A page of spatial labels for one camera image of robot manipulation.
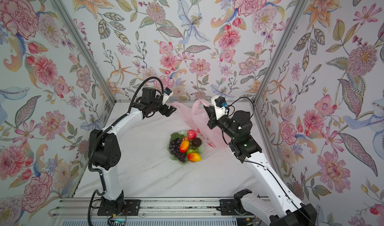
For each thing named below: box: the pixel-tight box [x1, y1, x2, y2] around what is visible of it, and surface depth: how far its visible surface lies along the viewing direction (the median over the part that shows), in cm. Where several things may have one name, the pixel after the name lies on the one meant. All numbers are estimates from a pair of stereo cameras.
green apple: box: [186, 146, 199, 155], surface depth 89 cm
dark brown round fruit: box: [192, 137, 202, 147], surface depth 93 cm
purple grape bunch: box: [168, 138, 187, 163], surface depth 88 cm
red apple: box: [187, 129, 197, 140], surface depth 94 cm
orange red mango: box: [179, 140, 190, 153], surface depth 88 cm
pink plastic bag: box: [171, 99, 230, 149], surface depth 72 cm
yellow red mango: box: [187, 152, 202, 162], surface depth 85 cm
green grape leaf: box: [170, 132, 184, 141], surface depth 95 cm
